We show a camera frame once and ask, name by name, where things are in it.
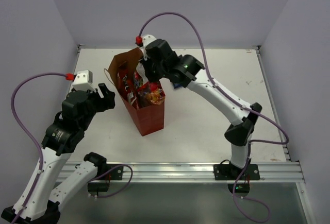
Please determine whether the blue Kettle potato chips bag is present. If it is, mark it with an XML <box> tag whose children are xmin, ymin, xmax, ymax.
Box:
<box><xmin>172</xmin><ymin>83</ymin><xmax>182</xmax><ymax>90</ymax></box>

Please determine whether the red patterned snack bag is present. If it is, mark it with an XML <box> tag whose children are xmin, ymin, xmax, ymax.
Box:
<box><xmin>133</xmin><ymin>62</ymin><xmax>166</xmax><ymax>107</ymax></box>

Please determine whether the red brown paper bag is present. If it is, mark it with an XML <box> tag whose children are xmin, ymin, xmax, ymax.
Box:
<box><xmin>107</xmin><ymin>48</ymin><xmax>164</xmax><ymax>136</ymax></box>

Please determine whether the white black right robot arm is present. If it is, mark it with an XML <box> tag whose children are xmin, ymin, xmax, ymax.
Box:
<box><xmin>136</xmin><ymin>35</ymin><xmax>262</xmax><ymax>179</ymax></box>

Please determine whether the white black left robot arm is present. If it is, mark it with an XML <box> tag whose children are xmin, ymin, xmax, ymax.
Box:
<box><xmin>1</xmin><ymin>83</ymin><xmax>115</xmax><ymax>223</ymax></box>

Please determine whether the red Doritos chip bag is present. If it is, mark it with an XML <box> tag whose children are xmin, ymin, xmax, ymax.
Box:
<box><xmin>117</xmin><ymin>62</ymin><xmax>138</xmax><ymax>108</ymax></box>

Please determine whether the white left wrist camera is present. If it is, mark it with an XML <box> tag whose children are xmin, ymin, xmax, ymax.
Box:
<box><xmin>72</xmin><ymin>70</ymin><xmax>95</xmax><ymax>92</ymax></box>

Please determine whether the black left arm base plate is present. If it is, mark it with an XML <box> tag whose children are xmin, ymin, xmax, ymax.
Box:
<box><xmin>90</xmin><ymin>163</ymin><xmax>123</xmax><ymax>182</ymax></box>

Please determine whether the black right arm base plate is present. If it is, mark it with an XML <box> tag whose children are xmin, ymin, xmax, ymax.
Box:
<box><xmin>213</xmin><ymin>160</ymin><xmax>260</xmax><ymax>181</ymax></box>

